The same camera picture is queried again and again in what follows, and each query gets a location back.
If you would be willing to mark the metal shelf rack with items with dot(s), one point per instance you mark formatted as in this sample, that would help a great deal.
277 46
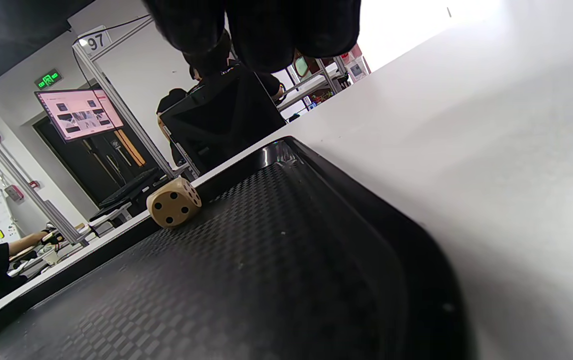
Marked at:
326 75

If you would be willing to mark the wooden die with black dots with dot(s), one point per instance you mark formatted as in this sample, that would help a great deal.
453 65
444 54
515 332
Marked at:
171 205

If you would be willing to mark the black double door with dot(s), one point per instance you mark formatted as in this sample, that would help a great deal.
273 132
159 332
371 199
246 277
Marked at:
91 165

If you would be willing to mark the black keyboard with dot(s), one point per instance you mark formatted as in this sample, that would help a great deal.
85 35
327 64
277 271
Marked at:
129 189

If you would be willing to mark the black office chair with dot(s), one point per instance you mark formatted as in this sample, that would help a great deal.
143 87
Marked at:
221 120

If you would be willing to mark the green exit sign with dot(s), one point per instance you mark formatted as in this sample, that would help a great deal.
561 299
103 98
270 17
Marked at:
48 79

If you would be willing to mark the aluminium frame post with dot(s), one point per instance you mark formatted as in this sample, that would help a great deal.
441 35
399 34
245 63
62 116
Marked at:
21 182
121 107

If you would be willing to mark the white number sign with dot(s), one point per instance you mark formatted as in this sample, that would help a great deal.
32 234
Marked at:
96 42

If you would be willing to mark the person's right hand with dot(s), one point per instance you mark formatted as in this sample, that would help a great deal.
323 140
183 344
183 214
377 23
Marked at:
266 30

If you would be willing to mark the black textured plastic tray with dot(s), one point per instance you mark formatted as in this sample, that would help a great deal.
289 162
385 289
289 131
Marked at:
266 260

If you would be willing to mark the wall-mounted monitor screen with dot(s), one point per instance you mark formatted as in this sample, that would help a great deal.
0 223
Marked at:
80 114

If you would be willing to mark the grey wall box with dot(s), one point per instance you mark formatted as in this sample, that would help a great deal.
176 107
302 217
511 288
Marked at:
14 193

